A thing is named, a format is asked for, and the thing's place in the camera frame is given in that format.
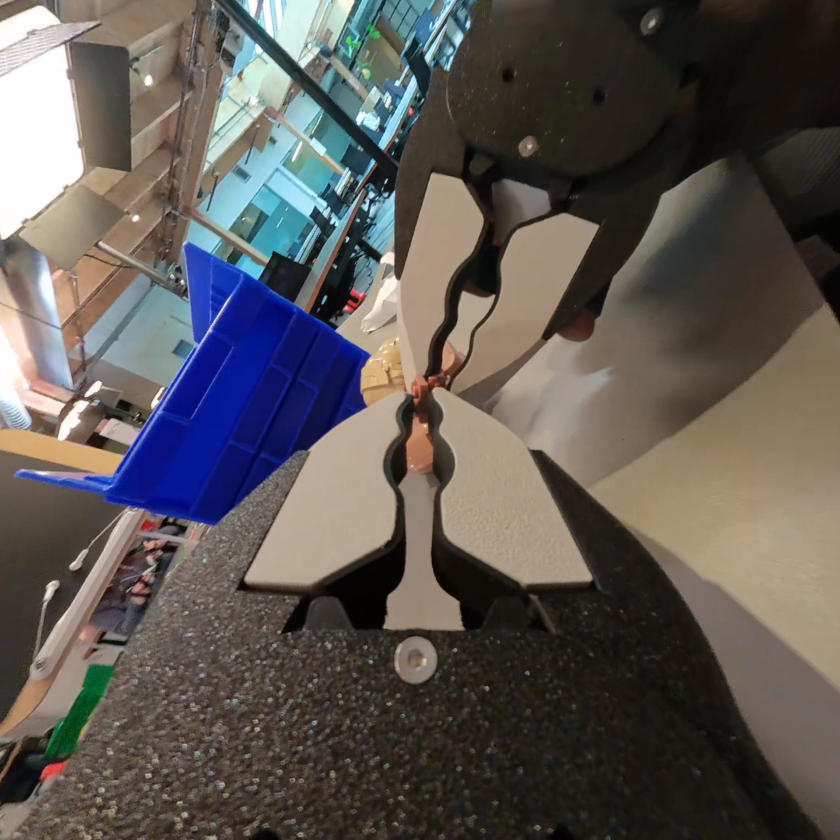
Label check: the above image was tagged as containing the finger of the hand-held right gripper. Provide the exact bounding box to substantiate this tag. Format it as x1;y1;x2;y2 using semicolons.
444;210;602;392
397;168;492;384

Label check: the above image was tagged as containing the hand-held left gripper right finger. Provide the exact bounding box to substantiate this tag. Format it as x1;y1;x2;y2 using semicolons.
418;386;595;594

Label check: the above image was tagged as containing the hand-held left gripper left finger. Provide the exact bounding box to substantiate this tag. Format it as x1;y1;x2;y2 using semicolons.
245;390;418;595

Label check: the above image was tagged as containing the small orange brick assembly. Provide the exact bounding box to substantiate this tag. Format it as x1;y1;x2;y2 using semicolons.
402;348;463;476

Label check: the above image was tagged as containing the tan brown brick toy figure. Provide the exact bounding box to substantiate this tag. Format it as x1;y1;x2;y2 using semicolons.
360;339;403;405

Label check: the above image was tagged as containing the grey desk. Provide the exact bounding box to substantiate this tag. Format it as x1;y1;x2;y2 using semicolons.
315;158;840;840

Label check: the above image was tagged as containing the person's right hand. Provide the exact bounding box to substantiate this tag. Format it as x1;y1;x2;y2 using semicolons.
554;300;602;345

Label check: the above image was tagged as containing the torn white paper bag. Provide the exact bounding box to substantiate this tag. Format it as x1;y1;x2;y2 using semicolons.
361;269;401;336

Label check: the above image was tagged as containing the white metal stand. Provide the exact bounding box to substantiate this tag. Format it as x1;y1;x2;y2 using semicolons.
27;506;148;683

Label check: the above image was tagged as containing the black board with wooden edge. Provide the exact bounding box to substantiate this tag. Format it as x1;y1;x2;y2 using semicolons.
0;431;126;736

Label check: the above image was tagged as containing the studio light panel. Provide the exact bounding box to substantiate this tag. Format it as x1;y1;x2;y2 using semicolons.
0;7;135;270

